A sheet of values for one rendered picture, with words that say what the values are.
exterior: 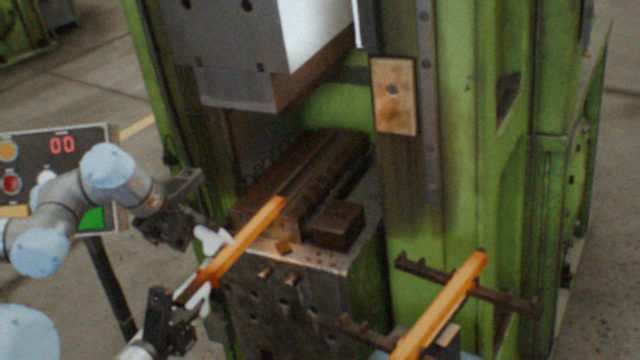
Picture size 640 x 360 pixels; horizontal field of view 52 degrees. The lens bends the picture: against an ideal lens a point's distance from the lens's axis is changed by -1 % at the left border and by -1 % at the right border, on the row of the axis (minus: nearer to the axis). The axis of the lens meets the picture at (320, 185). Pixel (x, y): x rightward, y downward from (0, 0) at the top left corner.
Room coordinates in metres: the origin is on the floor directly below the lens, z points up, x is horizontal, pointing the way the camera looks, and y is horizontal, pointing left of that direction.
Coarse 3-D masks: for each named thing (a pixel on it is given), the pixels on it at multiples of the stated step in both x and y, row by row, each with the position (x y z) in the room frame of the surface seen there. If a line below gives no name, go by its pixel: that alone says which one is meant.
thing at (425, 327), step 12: (468, 264) 1.01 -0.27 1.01; (480, 264) 1.00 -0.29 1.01; (456, 276) 0.98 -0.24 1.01; (468, 276) 0.97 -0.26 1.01; (444, 288) 0.95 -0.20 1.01; (456, 288) 0.94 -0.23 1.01; (468, 288) 0.96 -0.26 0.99; (444, 300) 0.92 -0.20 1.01; (456, 300) 0.93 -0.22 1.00; (432, 312) 0.89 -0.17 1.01; (444, 312) 0.89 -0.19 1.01; (420, 324) 0.86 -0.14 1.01; (432, 324) 0.86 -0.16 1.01; (408, 336) 0.84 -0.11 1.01; (420, 336) 0.84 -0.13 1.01; (396, 348) 0.82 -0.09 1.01; (408, 348) 0.81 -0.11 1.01
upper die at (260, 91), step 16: (352, 32) 1.61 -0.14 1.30; (320, 48) 1.46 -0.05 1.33; (336, 48) 1.53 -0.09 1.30; (304, 64) 1.39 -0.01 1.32; (320, 64) 1.45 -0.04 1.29; (208, 80) 1.36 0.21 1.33; (224, 80) 1.34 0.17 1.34; (240, 80) 1.32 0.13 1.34; (256, 80) 1.30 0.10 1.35; (272, 80) 1.28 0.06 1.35; (288, 80) 1.33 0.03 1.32; (304, 80) 1.39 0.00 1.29; (208, 96) 1.37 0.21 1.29; (224, 96) 1.35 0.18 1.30; (240, 96) 1.32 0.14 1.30; (256, 96) 1.30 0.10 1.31; (272, 96) 1.28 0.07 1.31; (288, 96) 1.32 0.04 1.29; (272, 112) 1.28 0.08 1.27
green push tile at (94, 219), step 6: (96, 210) 1.41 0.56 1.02; (102, 210) 1.41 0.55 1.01; (84, 216) 1.41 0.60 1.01; (90, 216) 1.41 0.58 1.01; (96, 216) 1.41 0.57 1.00; (102, 216) 1.40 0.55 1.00; (84, 222) 1.40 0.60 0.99; (90, 222) 1.40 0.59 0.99; (96, 222) 1.40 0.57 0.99; (102, 222) 1.40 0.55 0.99; (78, 228) 1.40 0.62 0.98; (84, 228) 1.40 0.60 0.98; (90, 228) 1.39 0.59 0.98; (96, 228) 1.39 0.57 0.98
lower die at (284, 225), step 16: (320, 128) 1.71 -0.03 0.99; (336, 128) 1.68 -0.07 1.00; (304, 144) 1.64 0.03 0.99; (320, 144) 1.60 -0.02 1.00; (336, 144) 1.59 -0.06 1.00; (352, 144) 1.59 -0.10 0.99; (368, 144) 1.63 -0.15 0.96; (288, 160) 1.57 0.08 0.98; (304, 160) 1.54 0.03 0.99; (336, 160) 1.51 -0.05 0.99; (352, 160) 1.54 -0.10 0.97; (272, 176) 1.50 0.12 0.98; (288, 176) 1.48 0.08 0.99; (336, 176) 1.46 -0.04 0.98; (256, 192) 1.44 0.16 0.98; (272, 192) 1.41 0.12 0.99; (304, 192) 1.39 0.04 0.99; (320, 192) 1.38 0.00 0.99; (240, 208) 1.38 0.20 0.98; (256, 208) 1.35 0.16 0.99; (288, 208) 1.33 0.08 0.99; (240, 224) 1.37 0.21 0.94; (272, 224) 1.32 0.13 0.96; (288, 224) 1.29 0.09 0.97; (304, 224) 1.30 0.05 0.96; (288, 240) 1.30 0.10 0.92; (304, 240) 1.29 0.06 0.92
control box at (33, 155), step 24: (0, 144) 1.54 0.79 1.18; (24, 144) 1.53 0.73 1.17; (48, 144) 1.52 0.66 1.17; (96, 144) 1.50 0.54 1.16; (120, 144) 1.56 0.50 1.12; (0, 168) 1.51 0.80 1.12; (24, 168) 1.50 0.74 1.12; (48, 168) 1.49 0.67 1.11; (72, 168) 1.48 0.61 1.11; (0, 192) 1.49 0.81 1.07; (24, 192) 1.47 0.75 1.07; (0, 216) 1.46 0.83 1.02; (120, 216) 1.43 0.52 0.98
